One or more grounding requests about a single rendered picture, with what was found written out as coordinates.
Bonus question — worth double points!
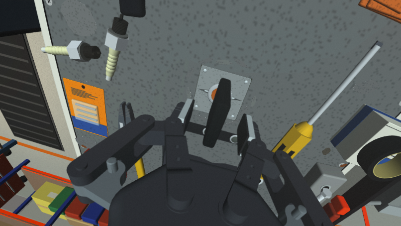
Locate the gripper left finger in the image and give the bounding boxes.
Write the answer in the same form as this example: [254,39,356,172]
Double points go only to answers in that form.
[66,99,195,194]

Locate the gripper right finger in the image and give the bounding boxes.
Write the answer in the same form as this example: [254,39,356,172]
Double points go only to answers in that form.
[231,113,333,226]

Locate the black key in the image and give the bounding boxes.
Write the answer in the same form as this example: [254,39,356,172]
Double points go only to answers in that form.
[202,78,232,148]

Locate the grey key stand plate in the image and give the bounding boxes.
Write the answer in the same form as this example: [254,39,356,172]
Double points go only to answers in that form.
[193,65,253,121]

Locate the grey block with bolt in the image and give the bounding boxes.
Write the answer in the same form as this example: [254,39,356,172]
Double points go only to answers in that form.
[303,162,348,205]

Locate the orange and blue tag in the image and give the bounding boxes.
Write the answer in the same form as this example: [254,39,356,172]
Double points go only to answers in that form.
[62,77,109,138]

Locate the red block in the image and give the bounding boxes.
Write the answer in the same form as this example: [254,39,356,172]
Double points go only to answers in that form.
[322,194,351,218]

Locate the green box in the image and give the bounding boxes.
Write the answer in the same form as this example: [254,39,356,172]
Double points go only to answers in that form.
[48,186,76,215]

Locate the blue box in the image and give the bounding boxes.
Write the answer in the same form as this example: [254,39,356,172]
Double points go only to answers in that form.
[80,202,107,226]

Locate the red box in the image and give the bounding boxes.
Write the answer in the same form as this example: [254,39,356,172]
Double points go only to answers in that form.
[64,195,90,221]
[97,208,111,226]

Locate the yellow box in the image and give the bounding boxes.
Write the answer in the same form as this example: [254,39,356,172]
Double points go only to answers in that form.
[31,181,75,218]

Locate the grey box with navy top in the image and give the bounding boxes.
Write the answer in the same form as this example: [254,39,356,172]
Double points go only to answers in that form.
[330,104,401,164]

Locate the black tape roll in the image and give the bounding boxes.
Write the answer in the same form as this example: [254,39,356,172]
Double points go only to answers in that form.
[357,135,401,183]

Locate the blue railed rack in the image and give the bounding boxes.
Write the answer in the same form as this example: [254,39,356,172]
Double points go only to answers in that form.
[0,138,78,226]

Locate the black flat bar with holes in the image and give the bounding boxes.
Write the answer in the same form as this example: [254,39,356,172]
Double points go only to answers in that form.
[186,121,261,144]

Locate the dark louvred panel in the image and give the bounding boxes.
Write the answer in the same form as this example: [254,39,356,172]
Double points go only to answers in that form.
[0,32,65,152]

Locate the spark plug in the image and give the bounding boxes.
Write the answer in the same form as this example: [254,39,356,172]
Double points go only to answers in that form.
[41,40,102,63]
[103,16,130,82]

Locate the black rounded block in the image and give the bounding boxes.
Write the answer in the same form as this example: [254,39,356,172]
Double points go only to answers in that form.
[118,0,147,18]

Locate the orange board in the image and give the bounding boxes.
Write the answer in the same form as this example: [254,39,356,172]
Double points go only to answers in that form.
[358,0,401,24]

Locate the yellow handled pliers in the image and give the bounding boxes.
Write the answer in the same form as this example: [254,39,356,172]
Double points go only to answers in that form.
[118,100,147,180]

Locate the yellow handled screwdriver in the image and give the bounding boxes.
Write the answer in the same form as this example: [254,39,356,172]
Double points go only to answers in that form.
[260,40,384,180]

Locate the white frame post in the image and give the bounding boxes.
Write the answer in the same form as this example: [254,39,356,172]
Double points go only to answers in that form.
[33,0,83,158]

